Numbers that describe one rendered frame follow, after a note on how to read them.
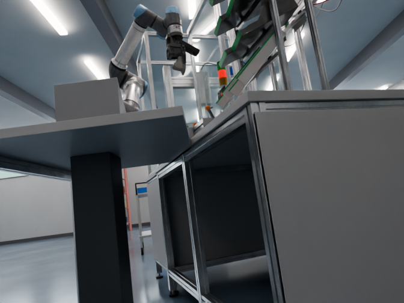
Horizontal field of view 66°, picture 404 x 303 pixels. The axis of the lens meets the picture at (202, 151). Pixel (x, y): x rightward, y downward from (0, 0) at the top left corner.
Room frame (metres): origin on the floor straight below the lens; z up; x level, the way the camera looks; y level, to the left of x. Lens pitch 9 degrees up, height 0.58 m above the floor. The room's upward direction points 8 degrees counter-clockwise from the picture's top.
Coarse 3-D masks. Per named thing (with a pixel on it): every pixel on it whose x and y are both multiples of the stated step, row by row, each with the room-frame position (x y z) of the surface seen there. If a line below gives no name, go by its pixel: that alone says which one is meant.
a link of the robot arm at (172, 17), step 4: (168, 8) 1.42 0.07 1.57; (172, 8) 1.42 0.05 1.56; (176, 8) 1.43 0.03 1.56; (168, 12) 1.42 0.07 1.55; (172, 12) 1.42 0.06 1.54; (176, 12) 1.42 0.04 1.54; (168, 16) 1.43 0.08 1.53; (172, 16) 1.42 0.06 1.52; (176, 16) 1.42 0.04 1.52; (164, 20) 1.47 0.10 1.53; (168, 20) 1.43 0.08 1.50; (172, 20) 1.42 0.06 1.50; (176, 20) 1.42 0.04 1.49; (180, 20) 1.44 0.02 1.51; (164, 24) 1.47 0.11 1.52; (168, 24) 1.43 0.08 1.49; (172, 24) 1.42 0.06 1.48; (176, 24) 1.43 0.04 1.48; (180, 24) 1.44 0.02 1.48
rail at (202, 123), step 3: (201, 120) 1.37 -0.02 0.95; (204, 120) 1.36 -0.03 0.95; (207, 120) 1.37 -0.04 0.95; (210, 120) 1.37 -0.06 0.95; (198, 123) 1.42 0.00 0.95; (201, 123) 1.38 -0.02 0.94; (204, 123) 1.36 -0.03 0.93; (207, 123) 1.36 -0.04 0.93; (195, 126) 1.47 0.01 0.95; (198, 126) 1.43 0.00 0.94; (201, 126) 1.38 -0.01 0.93; (204, 126) 1.36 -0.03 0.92; (195, 129) 1.48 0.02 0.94; (198, 129) 1.43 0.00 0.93; (195, 132) 1.48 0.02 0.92
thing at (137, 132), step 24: (72, 120) 0.83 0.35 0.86; (96, 120) 0.83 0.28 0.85; (120, 120) 0.83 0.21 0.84; (144, 120) 0.84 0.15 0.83; (168, 120) 0.87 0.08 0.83; (0, 144) 0.89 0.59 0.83; (24, 144) 0.92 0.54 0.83; (48, 144) 0.96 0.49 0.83; (72, 144) 1.00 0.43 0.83; (96, 144) 1.05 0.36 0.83; (120, 144) 1.10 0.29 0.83; (144, 144) 1.16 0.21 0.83; (168, 144) 1.22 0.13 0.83
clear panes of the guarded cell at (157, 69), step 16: (144, 48) 2.39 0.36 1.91; (144, 64) 2.47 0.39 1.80; (160, 64) 2.83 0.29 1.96; (144, 80) 2.54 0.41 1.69; (160, 80) 2.83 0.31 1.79; (256, 80) 3.13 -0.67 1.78; (144, 96) 2.63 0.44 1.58; (160, 96) 2.82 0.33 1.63; (176, 96) 2.87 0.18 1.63; (192, 96) 2.93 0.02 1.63; (192, 112) 2.92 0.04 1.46
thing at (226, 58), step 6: (264, 42) 1.36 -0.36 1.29; (228, 48) 1.24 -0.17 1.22; (246, 48) 1.30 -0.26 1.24; (222, 54) 1.27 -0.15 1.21; (228, 54) 1.24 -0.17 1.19; (234, 54) 1.28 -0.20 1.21; (240, 54) 1.33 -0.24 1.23; (222, 60) 1.30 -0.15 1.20; (228, 60) 1.32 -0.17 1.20; (234, 60) 1.37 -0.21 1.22; (222, 66) 1.35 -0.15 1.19
